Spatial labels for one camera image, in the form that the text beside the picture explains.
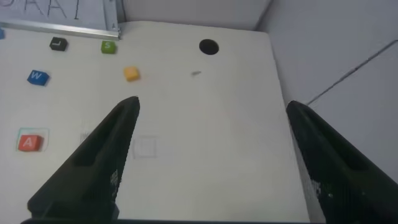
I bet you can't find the black block letter L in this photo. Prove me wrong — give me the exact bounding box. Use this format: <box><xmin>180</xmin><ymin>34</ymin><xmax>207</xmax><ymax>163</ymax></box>
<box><xmin>49</xmin><ymin>37</ymin><xmax>69</xmax><ymax>52</ymax></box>

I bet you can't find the green block letter S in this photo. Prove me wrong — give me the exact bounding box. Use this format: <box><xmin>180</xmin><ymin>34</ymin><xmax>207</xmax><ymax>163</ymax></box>
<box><xmin>100</xmin><ymin>40</ymin><xmax>118</xmax><ymax>55</ymax></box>

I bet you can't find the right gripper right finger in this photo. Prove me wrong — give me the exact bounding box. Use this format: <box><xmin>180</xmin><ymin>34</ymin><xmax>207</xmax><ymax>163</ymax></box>
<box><xmin>285</xmin><ymin>100</ymin><xmax>398</xmax><ymax>224</ymax></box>

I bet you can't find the orange block letter A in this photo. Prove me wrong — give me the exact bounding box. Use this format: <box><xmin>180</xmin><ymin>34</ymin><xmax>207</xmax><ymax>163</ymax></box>
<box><xmin>17</xmin><ymin>134</ymin><xmax>44</xmax><ymax>152</ymax></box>

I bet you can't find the white BAAI sign card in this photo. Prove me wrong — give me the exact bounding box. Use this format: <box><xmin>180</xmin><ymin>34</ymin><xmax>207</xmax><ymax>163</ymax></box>
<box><xmin>0</xmin><ymin>0</ymin><xmax>119</xmax><ymax>31</ymax></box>

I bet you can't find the black table cable grommet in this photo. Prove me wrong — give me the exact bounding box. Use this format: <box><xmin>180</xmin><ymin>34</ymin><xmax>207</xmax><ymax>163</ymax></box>
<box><xmin>198</xmin><ymin>39</ymin><xmax>220</xmax><ymax>56</ymax></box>

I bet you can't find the blue block letter W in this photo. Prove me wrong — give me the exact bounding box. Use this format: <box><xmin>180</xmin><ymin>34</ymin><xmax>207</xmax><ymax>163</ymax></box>
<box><xmin>26</xmin><ymin>70</ymin><xmax>50</xmax><ymax>87</ymax></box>

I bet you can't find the yellow letter block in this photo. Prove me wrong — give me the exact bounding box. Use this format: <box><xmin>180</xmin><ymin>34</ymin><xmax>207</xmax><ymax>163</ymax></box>
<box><xmin>123</xmin><ymin>65</ymin><xmax>141</xmax><ymax>83</ymax></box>

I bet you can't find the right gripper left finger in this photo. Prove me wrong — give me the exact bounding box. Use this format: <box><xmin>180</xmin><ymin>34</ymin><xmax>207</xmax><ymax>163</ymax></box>
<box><xmin>27</xmin><ymin>95</ymin><xmax>141</xmax><ymax>220</ymax></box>

